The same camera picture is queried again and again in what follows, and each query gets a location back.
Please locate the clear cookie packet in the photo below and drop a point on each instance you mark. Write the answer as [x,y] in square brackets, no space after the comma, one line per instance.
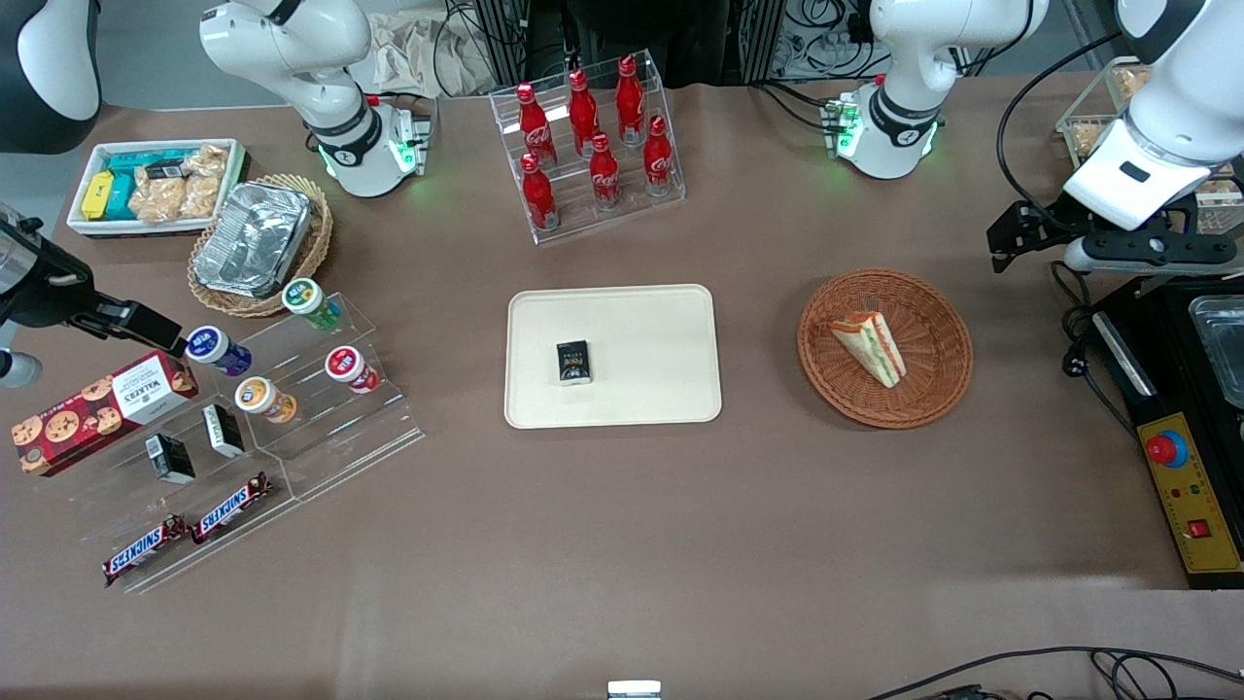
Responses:
[202,180]
[155,201]

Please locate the yellow snack box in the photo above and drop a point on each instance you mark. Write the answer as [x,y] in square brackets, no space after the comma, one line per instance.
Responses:
[97,196]

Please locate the black machine base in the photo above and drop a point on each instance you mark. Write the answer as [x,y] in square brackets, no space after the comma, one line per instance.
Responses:
[1166,389]

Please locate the teal snack box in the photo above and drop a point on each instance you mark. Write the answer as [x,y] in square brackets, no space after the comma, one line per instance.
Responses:
[121,197]
[136,160]

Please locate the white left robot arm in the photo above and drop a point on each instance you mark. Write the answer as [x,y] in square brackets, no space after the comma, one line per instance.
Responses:
[933,39]

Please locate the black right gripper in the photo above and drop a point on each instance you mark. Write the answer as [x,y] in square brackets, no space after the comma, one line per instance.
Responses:
[47,293]

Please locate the blue lid candy jar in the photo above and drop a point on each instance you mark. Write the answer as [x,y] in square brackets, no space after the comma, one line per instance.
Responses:
[216,350]

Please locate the clear acrylic snack case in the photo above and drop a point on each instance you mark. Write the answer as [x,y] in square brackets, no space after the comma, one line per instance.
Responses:
[1088,136]

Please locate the red lid candy jar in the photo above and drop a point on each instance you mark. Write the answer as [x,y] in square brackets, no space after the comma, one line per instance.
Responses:
[350,368]

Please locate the red Walkers cookie box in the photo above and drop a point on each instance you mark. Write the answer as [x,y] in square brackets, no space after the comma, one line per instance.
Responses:
[97,413]

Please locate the yellow control panel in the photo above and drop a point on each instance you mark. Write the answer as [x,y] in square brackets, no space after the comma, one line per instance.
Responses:
[1200,506]

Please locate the aluminium foil tray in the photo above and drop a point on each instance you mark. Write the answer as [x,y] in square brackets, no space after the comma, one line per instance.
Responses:
[258,238]

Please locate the red emergency stop button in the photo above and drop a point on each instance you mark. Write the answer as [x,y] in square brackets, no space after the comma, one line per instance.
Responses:
[1165,448]

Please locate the white rectangular snack bin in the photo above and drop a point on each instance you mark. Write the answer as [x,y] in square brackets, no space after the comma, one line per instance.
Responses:
[83,226]

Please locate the small black white box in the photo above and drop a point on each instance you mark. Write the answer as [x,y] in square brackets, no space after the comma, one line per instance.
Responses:
[224,431]
[170,459]

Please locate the small black box gold print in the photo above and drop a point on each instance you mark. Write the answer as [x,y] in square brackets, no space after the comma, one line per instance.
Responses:
[574,364]

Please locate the brown round wicker basket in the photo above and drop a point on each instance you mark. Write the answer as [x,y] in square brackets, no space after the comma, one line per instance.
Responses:
[933,379]

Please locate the clear plastic container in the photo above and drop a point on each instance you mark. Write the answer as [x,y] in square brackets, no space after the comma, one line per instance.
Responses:
[1223,350]

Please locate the green lid candy jar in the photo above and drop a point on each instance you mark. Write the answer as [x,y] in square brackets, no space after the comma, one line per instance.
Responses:
[311,302]

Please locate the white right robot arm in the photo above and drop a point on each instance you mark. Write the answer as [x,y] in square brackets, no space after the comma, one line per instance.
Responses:
[292,39]

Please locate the Snickers chocolate bar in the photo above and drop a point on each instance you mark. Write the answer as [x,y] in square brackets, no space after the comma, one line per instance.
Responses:
[231,507]
[141,551]

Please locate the triangle sandwich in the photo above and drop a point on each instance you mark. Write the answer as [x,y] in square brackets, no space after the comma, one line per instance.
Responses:
[872,347]

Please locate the red cola bottle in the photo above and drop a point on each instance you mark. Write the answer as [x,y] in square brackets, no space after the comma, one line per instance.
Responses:
[583,112]
[535,126]
[658,160]
[539,199]
[630,97]
[604,175]

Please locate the clear acrylic bottle rack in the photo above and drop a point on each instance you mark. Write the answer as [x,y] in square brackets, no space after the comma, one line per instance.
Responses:
[583,219]

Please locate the orange lid candy jar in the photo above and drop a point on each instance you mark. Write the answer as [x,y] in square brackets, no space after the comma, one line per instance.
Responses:
[262,399]

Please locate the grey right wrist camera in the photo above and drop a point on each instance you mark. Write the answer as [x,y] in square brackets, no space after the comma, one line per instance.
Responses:
[17,369]

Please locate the clear acrylic stepped shelf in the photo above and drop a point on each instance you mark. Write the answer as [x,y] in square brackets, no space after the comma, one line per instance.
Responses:
[126,506]
[369,428]

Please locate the light oval wicker basket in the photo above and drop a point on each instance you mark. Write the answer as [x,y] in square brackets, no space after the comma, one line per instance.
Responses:
[311,253]

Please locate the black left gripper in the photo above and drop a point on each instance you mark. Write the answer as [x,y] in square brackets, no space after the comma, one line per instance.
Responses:
[1052,218]

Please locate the beige plastic tray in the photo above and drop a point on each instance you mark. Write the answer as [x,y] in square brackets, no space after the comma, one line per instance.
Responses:
[651,360]

